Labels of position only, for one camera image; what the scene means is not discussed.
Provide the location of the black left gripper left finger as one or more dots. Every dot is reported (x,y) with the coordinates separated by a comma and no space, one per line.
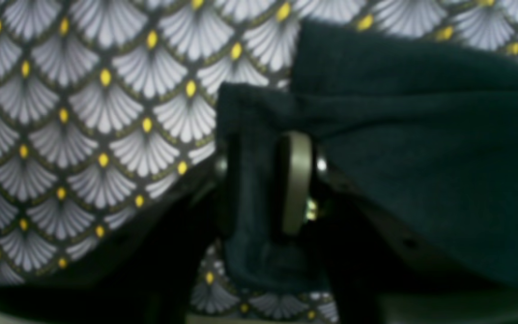
(143,273)

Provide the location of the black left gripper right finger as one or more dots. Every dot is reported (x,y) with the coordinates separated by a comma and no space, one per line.
(379,269)

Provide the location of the dark navy T-shirt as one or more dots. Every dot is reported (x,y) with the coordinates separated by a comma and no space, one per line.
(426,131)

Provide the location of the fan patterned tablecloth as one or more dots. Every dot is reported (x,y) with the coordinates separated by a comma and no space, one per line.
(105,104)

